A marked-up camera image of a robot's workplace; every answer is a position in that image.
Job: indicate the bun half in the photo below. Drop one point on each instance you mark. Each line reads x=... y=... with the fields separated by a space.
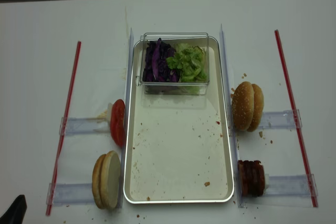
x=109 y=180
x=96 y=181

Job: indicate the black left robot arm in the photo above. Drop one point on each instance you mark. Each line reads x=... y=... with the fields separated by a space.
x=16 y=212

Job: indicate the green lettuce leaves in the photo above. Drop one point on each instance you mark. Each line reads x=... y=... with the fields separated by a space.
x=189 y=62

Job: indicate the red tomato slices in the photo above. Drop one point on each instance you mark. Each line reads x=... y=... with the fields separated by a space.
x=117 y=122

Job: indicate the clear tomato pusher track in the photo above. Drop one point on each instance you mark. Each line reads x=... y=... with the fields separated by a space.
x=76 y=126

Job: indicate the stack of bacon slices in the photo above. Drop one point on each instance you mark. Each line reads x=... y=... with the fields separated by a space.
x=252 y=178

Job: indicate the purple cabbage pieces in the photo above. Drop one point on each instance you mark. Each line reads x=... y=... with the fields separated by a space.
x=156 y=69

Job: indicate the clear plastic salad container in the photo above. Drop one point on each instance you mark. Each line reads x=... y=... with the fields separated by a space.
x=185 y=88

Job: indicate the white rectangular metal tray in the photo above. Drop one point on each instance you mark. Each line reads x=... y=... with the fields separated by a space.
x=178 y=148

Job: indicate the front sesame bun top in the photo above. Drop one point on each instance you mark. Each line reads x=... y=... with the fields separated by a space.
x=243 y=106

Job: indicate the sesame bun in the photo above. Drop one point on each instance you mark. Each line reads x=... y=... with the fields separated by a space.
x=258 y=108
x=243 y=106

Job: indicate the rear sesame bun top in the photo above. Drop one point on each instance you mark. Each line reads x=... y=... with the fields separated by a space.
x=258 y=108

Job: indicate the clear sesame bun pusher track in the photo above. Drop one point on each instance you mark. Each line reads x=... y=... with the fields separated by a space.
x=288 y=119

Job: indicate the clear bottom bun pusher track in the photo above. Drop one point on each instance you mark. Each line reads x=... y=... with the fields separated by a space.
x=69 y=194

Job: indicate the clear bacon pusher track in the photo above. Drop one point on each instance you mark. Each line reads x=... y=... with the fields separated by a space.
x=292 y=186

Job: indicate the left red rail strip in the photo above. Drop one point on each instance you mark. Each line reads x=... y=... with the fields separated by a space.
x=61 y=138

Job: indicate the red rail strip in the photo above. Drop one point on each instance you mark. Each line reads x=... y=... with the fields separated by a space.
x=61 y=138
x=313 y=191

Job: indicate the right long clear rail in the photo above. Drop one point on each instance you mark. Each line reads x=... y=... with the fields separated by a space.
x=230 y=124

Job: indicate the right red rail strip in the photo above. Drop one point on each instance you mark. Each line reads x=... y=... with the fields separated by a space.
x=313 y=191

